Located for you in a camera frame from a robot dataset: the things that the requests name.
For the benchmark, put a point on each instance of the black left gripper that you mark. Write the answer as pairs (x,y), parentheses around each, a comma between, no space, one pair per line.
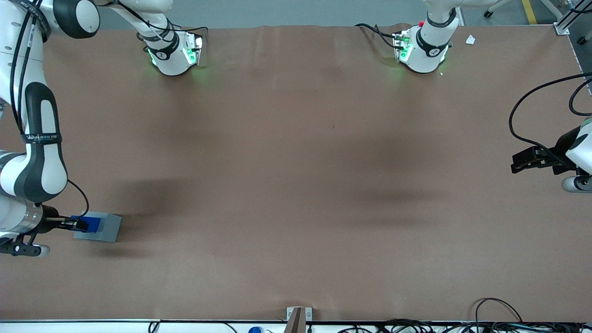
(560,149)

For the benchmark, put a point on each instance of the gray camera mount bracket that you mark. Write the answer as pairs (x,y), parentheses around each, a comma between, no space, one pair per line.
(296,319)

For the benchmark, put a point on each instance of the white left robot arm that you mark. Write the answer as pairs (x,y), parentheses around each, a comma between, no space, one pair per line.
(423,53)

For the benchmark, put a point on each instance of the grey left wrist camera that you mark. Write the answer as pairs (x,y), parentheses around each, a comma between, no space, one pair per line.
(576,184)

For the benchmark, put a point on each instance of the white table edge rail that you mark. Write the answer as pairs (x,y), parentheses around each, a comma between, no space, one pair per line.
(92,327)

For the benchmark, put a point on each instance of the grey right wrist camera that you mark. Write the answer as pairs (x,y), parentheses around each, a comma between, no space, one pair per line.
(23,250)

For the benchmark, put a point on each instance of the gray square base block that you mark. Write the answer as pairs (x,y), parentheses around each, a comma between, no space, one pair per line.
(110,229)

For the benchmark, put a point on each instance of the brown table cover sheet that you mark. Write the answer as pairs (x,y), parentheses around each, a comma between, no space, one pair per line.
(296,162)

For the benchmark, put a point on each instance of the blue plastic part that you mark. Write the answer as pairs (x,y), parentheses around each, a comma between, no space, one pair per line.
(94,225)

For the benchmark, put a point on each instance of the blue round cap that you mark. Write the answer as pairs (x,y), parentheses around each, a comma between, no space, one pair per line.
(255,330)

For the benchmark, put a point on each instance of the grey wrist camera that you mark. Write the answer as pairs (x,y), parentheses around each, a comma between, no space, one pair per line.
(23,250)
(576,184)

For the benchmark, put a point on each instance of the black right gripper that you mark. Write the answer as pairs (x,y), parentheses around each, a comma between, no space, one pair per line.
(48,220)

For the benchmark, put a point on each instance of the aluminium frame profile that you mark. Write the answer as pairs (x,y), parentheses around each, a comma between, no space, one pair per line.
(566,23)

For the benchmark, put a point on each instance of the white paper tag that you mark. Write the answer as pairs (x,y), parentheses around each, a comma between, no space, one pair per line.
(470,40)

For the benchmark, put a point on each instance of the white cart legs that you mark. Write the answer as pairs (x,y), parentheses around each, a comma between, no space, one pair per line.
(497,7)

